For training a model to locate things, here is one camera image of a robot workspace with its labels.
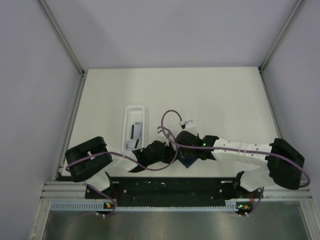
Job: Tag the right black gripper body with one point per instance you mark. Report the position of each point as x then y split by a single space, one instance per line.
188 152

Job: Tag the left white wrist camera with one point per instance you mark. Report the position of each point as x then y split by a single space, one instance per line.
163 133

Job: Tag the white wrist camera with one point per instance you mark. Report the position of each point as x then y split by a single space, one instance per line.
188 125
163 133

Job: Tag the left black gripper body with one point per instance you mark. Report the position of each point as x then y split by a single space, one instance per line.
165 157

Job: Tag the blue card holder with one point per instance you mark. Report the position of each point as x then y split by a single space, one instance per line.
187 162

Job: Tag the grey slotted cable duct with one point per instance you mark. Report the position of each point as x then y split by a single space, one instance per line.
83 206

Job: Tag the cards in basket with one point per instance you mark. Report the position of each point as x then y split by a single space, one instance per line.
136 130
132 144

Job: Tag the aluminium frame post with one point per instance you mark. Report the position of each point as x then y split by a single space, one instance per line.
297 7
60 36

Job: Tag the left aluminium frame post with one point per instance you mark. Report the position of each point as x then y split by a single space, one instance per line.
60 36

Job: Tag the upper cards in basket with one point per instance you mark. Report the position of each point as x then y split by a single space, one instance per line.
136 130

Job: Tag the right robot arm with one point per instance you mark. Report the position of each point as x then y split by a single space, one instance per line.
277 163

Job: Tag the lower cards in basket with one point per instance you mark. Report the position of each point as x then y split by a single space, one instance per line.
132 144

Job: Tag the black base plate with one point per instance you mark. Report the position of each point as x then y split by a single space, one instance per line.
177 191

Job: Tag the white plastic basket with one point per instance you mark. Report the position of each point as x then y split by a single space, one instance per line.
133 113

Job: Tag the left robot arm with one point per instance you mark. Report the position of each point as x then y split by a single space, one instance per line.
89 161

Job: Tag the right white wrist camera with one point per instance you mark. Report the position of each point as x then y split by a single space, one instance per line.
188 125

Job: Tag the right aluminium frame post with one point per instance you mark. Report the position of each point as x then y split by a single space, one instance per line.
297 7

